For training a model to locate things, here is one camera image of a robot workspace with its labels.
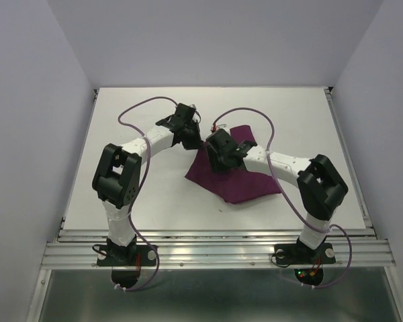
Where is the purple surgical cloth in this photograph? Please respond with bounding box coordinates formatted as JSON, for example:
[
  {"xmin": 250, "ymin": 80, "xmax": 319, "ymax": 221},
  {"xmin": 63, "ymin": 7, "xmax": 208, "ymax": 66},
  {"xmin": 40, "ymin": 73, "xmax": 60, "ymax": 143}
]
[{"xmin": 185, "ymin": 142, "xmax": 281, "ymax": 205}]

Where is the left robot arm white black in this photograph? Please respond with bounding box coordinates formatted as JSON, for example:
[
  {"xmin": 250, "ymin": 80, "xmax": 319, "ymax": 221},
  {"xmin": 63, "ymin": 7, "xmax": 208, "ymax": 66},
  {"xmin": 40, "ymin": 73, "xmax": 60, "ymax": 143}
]
[{"xmin": 92, "ymin": 103, "xmax": 203, "ymax": 267}]

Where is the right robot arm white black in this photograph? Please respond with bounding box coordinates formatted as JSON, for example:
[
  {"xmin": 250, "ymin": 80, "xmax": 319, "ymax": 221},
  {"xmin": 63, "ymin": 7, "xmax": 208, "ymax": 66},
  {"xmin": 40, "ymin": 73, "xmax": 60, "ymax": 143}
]
[{"xmin": 206, "ymin": 129, "xmax": 349, "ymax": 266}]

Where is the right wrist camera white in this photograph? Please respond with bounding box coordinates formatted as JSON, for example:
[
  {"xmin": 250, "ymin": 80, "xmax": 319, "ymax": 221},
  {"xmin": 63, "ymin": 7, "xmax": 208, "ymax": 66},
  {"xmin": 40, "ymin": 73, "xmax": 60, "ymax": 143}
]
[{"xmin": 212, "ymin": 124, "xmax": 229, "ymax": 131}]

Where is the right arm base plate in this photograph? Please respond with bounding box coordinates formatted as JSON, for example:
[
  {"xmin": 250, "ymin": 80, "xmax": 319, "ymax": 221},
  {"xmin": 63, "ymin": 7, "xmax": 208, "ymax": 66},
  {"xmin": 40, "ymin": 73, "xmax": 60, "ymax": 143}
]
[{"xmin": 271, "ymin": 243, "xmax": 336, "ymax": 266}]

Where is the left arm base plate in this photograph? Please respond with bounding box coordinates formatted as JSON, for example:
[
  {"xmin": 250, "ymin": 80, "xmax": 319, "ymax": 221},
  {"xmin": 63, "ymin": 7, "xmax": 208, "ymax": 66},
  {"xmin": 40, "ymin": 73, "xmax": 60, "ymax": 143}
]
[{"xmin": 92, "ymin": 244, "xmax": 157, "ymax": 267}]

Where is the aluminium front rail frame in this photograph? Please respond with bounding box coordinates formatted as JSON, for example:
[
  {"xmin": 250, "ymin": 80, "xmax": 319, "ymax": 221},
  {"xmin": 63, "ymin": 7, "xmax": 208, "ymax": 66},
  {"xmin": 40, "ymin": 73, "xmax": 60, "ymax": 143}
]
[{"xmin": 40, "ymin": 229, "xmax": 396, "ymax": 270}]

